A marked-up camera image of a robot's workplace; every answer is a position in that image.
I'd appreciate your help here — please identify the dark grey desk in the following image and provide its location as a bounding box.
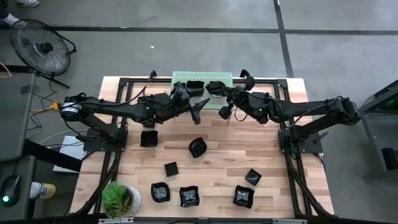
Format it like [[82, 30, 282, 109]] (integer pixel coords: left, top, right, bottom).
[[0, 72, 37, 220]]

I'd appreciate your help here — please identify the green perforated metal shelf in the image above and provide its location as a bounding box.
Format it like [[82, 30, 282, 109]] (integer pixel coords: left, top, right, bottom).
[[170, 71, 234, 111]]

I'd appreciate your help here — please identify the black diagonal bar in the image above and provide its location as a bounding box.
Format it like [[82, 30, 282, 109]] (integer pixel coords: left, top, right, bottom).
[[22, 138, 84, 174]]

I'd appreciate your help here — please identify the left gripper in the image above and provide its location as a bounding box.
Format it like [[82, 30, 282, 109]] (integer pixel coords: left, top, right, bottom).
[[170, 80, 211, 126]]

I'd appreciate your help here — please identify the black cylinder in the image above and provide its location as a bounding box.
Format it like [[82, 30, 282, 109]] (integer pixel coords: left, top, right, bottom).
[[381, 146, 398, 171]]

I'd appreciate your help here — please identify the black floor fan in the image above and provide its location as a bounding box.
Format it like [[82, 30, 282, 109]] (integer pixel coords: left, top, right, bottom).
[[9, 18, 78, 90]]

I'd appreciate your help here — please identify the black box with green lights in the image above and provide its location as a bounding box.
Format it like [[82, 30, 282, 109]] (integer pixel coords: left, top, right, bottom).
[[377, 88, 398, 111]]

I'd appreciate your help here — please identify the green plant in white pot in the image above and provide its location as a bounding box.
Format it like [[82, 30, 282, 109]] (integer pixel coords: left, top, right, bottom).
[[101, 181, 142, 219]]

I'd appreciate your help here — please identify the white and yellow can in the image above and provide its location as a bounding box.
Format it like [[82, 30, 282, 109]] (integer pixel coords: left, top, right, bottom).
[[29, 182, 57, 200]]

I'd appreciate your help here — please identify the grey side table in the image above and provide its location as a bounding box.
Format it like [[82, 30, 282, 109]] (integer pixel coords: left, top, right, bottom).
[[341, 79, 398, 181]]

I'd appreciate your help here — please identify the black table frame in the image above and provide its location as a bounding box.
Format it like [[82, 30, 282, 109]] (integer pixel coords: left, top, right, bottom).
[[93, 77, 313, 218]]

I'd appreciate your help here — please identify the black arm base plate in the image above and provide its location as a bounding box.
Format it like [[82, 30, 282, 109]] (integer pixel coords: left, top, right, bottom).
[[83, 128, 129, 153], [278, 129, 330, 154]]

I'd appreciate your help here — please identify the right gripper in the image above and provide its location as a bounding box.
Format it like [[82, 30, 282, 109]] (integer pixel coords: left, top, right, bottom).
[[218, 76, 256, 121]]

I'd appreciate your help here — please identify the black computer mouse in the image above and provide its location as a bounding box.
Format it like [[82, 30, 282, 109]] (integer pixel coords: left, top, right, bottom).
[[0, 174, 22, 208]]

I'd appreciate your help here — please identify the white paper sheet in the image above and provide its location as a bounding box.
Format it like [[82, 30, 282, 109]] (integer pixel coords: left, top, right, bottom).
[[52, 135, 88, 174]]

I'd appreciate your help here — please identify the black diagonal frame strut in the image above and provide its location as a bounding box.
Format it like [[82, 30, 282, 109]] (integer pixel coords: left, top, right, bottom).
[[73, 161, 121, 216], [289, 163, 334, 217]]

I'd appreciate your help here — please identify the yellow power plug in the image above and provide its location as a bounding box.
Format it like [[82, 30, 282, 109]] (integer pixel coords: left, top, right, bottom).
[[30, 101, 62, 114]]

